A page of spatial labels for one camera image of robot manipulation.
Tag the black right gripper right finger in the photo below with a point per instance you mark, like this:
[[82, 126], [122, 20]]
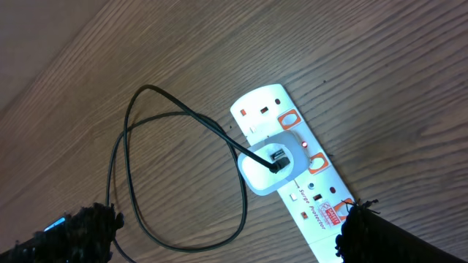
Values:
[[367, 238]]

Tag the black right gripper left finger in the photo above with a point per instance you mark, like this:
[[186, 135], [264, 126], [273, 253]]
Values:
[[83, 238]]

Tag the white USB charger plug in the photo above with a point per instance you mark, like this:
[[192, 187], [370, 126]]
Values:
[[273, 162]]

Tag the white power strip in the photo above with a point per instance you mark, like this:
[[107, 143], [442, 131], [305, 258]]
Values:
[[310, 187]]

